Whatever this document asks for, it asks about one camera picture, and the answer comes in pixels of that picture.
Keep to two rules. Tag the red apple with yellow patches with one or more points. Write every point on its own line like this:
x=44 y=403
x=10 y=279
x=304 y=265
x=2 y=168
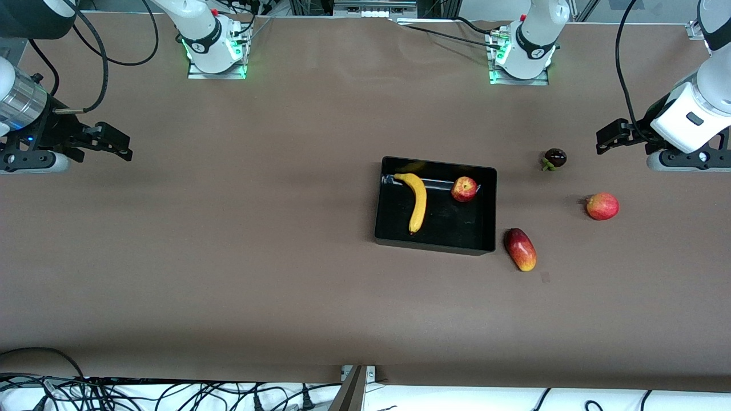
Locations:
x=464 y=189

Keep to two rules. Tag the grey metal mast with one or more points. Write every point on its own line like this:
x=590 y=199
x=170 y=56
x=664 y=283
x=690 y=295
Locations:
x=349 y=394

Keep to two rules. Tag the red yellow mango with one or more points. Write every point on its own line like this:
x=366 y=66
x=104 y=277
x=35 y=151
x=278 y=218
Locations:
x=521 y=250

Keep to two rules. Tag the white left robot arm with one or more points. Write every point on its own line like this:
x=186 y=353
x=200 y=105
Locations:
x=537 y=34

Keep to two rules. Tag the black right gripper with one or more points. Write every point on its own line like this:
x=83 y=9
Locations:
x=57 y=130

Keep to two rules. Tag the white power strip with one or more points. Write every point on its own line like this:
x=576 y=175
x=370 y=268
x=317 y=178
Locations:
x=374 y=8

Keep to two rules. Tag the brown paper table cover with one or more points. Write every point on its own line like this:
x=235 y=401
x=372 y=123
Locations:
x=257 y=285

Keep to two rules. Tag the metal table edge bracket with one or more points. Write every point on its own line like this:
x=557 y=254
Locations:
x=370 y=372

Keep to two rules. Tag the dark purple mangosteen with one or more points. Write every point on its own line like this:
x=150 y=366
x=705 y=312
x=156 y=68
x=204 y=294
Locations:
x=555 y=157

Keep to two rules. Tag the black plastic box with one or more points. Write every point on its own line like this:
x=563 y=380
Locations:
x=451 y=228

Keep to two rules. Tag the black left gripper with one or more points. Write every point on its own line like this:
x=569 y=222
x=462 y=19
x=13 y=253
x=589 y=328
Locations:
x=643 y=125

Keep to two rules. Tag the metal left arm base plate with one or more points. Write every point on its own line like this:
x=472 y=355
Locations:
x=514 y=81

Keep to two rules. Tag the aluminium corner profile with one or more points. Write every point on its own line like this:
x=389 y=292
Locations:
x=698 y=29

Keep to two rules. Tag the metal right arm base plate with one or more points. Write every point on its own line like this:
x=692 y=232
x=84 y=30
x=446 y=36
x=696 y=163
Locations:
x=197 y=73

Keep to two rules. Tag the yellow banana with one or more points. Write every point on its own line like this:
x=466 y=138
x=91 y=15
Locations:
x=420 y=205

